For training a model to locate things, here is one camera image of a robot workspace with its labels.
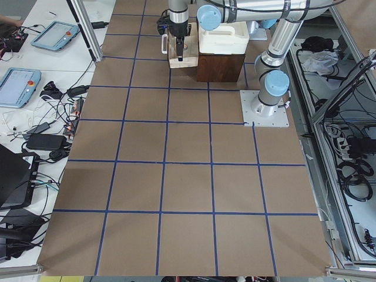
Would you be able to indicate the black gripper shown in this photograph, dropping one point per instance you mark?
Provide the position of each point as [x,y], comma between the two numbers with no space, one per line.
[179,29]

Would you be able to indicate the light wooden drawer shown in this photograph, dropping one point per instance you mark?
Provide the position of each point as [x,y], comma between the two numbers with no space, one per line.
[190,49]

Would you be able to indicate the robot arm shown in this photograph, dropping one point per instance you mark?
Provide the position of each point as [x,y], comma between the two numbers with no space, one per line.
[286,16]

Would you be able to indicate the dark brown wooden cabinet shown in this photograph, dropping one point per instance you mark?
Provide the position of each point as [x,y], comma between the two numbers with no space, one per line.
[219,68]

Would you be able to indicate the white plastic tray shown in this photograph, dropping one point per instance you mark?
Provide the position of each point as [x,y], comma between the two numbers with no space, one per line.
[227,39]

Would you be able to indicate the blue teach pendant upper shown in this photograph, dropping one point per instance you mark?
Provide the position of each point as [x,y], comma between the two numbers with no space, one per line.
[56,36]

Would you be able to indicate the blue teach pendant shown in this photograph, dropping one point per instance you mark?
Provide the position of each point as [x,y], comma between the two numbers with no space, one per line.
[17,86]
[56,36]

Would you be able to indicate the white crumpled cloth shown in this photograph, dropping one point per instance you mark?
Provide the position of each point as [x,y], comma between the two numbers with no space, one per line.
[321,62]

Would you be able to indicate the blue teach pendant lower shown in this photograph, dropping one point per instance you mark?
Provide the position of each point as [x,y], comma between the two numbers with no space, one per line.
[17,86]

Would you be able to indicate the black power adapter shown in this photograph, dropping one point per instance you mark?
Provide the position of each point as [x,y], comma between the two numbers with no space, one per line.
[46,142]

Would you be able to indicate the black laptop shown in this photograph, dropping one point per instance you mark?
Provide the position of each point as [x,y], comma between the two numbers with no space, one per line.
[18,171]

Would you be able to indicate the white drawer handle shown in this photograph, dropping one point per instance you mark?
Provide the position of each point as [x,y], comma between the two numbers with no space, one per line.
[164,43]

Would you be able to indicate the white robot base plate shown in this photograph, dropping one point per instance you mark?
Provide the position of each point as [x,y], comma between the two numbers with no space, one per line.
[257,114]

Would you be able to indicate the aluminium frame post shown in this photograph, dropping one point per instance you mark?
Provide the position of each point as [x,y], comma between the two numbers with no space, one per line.
[81,17]

